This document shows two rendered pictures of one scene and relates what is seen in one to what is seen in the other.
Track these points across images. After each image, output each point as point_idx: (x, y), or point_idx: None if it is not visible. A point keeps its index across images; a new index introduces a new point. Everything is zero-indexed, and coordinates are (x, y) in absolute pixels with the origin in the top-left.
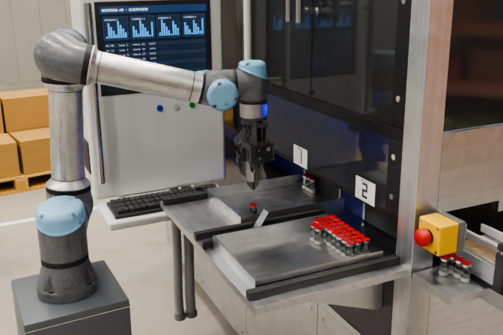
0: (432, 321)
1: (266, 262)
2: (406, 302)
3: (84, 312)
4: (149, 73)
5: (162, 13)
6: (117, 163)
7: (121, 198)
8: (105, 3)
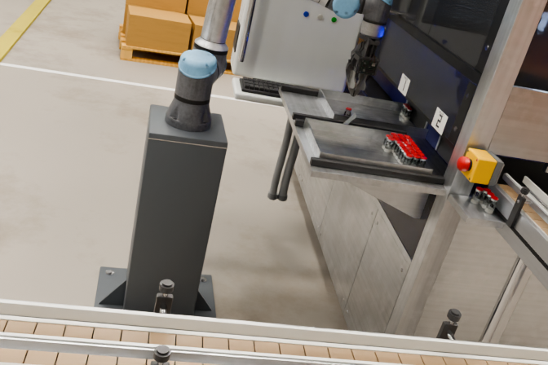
0: (455, 241)
1: (338, 149)
2: (437, 216)
3: (192, 139)
4: None
5: None
6: (258, 50)
7: None
8: None
